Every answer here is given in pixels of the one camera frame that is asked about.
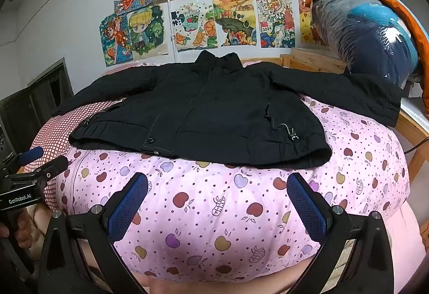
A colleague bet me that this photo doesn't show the red striped pillow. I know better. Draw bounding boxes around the red striped pillow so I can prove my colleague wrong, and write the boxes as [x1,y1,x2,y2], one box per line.
[23,61,165,211]

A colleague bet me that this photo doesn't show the wooden bed frame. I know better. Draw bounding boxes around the wooden bed frame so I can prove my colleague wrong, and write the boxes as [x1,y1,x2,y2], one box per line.
[280,49,429,201]

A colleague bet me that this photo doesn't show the clear storage bag of clothes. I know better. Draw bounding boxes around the clear storage bag of clothes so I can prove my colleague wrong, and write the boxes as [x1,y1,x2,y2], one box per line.
[303,0,429,110]

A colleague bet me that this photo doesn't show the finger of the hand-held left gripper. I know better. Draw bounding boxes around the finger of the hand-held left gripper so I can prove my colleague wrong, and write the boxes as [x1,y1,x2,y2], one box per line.
[30,155,70,182]
[16,146,45,164]

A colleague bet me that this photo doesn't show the city tower drawing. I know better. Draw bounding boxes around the city tower drawing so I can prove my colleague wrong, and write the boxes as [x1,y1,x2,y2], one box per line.
[256,0,296,48]

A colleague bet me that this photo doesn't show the swimming girl drawing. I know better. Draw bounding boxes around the swimming girl drawing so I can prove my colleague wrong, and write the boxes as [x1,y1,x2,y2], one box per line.
[98,10,134,67]

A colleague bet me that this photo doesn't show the ship and goldfish drawing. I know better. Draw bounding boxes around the ship and goldfish drawing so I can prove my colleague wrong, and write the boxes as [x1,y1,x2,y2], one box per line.
[169,0,219,52]

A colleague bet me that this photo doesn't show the yellow bear drawing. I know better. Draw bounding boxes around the yellow bear drawing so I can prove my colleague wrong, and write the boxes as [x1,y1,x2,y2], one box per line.
[298,0,323,45]

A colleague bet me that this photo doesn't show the black jacket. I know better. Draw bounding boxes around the black jacket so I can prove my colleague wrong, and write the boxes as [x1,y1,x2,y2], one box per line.
[50,50,406,170]

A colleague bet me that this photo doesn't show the pink apple-print quilt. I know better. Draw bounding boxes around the pink apple-print quilt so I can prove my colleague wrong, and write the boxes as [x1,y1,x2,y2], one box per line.
[55,59,411,284]

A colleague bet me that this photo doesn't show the hillside landscape drawing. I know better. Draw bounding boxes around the hillside landscape drawing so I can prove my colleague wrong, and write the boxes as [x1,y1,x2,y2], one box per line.
[212,0,259,48]

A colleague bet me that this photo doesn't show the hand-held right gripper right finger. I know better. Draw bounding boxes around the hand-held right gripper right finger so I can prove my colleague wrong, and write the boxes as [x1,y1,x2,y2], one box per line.
[286,172,395,294]

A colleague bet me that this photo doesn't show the black cable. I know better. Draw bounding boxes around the black cable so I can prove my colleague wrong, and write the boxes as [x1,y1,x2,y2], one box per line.
[404,139,429,154]

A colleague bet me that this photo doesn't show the dark cabinet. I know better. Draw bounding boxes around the dark cabinet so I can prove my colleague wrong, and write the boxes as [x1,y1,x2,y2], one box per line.
[0,57,74,154]

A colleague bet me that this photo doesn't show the person's left hand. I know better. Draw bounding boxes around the person's left hand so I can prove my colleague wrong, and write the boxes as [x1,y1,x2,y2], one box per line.
[0,208,36,249]

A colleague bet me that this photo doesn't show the blond child drawing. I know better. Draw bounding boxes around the blond child drawing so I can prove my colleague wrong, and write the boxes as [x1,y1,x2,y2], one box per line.
[127,5,169,60]

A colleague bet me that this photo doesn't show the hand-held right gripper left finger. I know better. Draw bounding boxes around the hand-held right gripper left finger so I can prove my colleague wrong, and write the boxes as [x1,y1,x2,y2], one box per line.
[39,172,150,294]

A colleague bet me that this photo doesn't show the white wall pipe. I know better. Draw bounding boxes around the white wall pipe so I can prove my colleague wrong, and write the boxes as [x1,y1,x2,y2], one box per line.
[167,0,178,63]

